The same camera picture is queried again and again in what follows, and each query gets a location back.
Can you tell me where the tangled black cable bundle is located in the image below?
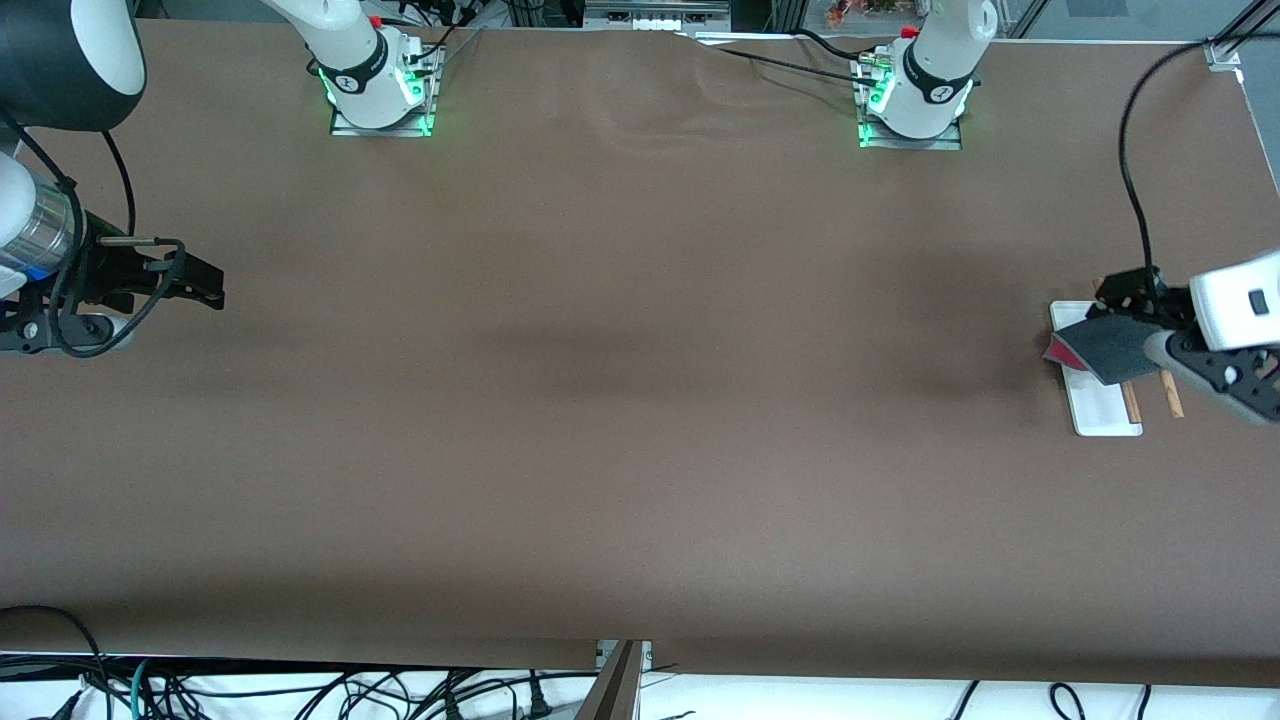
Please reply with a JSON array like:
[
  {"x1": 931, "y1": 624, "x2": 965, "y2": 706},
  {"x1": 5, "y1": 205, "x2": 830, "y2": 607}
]
[{"x1": 150, "y1": 668, "x2": 561, "y2": 720}]

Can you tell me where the thick black floor cable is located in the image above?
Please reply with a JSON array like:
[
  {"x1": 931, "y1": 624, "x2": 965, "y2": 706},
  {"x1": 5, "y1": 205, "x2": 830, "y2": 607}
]
[{"x1": 0, "y1": 604, "x2": 113, "y2": 720}]

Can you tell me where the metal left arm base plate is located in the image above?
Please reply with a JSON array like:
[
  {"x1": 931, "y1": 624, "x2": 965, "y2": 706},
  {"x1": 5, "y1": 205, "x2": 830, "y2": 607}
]
[{"x1": 857, "y1": 55, "x2": 964, "y2": 151}]

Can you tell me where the silver metal bracket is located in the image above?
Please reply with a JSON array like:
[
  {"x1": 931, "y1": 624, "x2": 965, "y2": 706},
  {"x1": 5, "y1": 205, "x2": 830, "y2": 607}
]
[{"x1": 595, "y1": 640, "x2": 653, "y2": 673}]

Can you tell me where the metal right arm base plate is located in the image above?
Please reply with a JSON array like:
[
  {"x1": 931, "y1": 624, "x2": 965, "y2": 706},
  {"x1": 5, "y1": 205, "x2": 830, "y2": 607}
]
[{"x1": 330, "y1": 45, "x2": 441, "y2": 138}]

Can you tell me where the orange background object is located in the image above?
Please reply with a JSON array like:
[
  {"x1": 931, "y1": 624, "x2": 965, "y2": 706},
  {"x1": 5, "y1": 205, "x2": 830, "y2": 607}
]
[{"x1": 828, "y1": 0, "x2": 901, "y2": 28}]

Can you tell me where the white rack base tray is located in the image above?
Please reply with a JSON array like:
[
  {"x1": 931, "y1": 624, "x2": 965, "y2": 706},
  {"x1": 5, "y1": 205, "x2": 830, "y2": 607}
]
[{"x1": 1050, "y1": 300, "x2": 1144, "y2": 438}]

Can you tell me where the black cable on table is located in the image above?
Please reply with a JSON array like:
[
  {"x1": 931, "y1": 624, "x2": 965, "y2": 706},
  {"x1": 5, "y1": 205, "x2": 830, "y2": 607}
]
[{"x1": 690, "y1": 30, "x2": 886, "y2": 89}]

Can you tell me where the white power strip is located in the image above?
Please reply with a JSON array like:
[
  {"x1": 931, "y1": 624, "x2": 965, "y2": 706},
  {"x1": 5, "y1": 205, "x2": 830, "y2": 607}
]
[{"x1": 585, "y1": 0, "x2": 731, "y2": 33}]

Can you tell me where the brown table cover sheet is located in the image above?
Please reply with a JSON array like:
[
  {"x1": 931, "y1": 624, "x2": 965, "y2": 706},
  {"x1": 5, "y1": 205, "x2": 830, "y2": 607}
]
[{"x1": 0, "y1": 20, "x2": 1280, "y2": 691}]

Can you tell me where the brown support post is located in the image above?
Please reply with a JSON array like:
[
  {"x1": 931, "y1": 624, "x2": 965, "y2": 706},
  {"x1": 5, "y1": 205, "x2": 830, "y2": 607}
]
[{"x1": 578, "y1": 640, "x2": 646, "y2": 720}]

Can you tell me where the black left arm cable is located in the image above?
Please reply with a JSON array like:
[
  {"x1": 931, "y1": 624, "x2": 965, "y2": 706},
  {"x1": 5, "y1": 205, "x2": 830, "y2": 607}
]
[{"x1": 1118, "y1": 40, "x2": 1246, "y2": 301}]

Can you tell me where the pink towel with grey back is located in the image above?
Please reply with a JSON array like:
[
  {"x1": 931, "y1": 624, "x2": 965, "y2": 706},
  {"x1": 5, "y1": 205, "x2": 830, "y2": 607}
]
[{"x1": 1042, "y1": 313, "x2": 1169, "y2": 387}]

